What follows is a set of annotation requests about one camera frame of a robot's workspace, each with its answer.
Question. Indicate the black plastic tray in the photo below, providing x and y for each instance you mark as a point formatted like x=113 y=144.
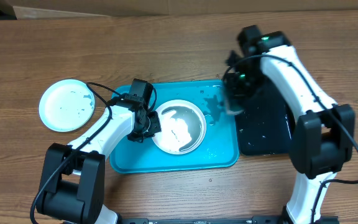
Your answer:
x=265 y=126

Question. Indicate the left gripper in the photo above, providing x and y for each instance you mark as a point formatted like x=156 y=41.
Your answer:
x=155 y=127

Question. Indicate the dark green sponge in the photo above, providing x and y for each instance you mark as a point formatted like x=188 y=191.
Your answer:
x=231 y=107

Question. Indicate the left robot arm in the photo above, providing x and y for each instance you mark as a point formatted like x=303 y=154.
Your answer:
x=72 y=182

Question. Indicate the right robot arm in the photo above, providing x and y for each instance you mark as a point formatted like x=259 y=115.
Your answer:
x=323 y=137

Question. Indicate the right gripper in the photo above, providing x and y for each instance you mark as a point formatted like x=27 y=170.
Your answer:
x=236 y=92

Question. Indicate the light blue plate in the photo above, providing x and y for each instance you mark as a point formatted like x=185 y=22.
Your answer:
x=67 y=105

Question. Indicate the white plate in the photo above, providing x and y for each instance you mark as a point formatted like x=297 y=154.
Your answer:
x=183 y=127

